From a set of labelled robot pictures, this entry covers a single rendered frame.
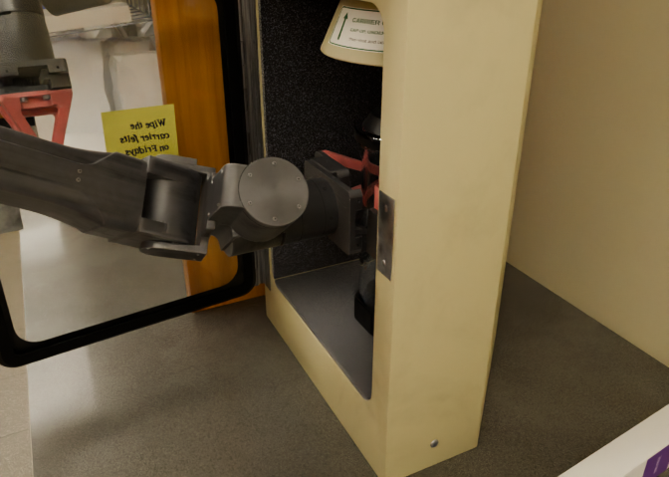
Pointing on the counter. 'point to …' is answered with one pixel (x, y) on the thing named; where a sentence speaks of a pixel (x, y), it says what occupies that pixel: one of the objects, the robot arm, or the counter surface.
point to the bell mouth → (355, 34)
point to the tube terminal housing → (432, 206)
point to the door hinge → (253, 94)
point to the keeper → (385, 234)
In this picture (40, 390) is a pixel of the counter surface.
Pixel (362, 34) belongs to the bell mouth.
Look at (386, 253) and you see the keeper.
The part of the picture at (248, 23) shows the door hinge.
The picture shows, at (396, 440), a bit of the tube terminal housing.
